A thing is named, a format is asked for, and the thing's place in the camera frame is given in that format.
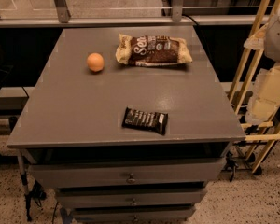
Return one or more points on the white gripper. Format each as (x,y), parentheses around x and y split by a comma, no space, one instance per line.
(278,37)

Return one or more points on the black rxbar chocolate bar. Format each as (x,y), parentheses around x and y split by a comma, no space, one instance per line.
(147,121)

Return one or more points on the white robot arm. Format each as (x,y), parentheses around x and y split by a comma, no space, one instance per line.
(267,38)

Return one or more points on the brown chip bag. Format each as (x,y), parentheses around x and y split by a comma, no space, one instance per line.
(152,50)

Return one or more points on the yellow wooden rack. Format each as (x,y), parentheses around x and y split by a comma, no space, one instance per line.
(260,138)

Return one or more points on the top grey drawer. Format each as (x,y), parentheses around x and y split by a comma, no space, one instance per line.
(129,173)

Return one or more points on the grey drawer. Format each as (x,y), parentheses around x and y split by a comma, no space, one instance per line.
(129,173)
(134,214)
(130,197)

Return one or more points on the middle grey drawer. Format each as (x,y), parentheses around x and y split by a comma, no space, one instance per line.
(130,197)

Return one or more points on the grey drawer cabinet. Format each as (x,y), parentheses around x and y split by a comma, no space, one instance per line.
(125,143)

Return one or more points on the orange fruit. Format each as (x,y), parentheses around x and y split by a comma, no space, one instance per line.
(95,62)

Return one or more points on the bottom grey drawer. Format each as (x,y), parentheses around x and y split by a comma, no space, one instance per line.
(134,214)

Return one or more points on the metal tripod leg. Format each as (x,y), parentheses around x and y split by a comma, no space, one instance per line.
(27,195)

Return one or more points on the right metal window post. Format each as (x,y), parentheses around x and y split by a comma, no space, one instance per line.
(177,7)

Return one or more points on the metal window post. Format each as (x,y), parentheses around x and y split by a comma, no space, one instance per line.
(177,7)
(62,11)

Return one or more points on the left metal window post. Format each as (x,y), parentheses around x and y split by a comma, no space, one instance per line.
(62,11)

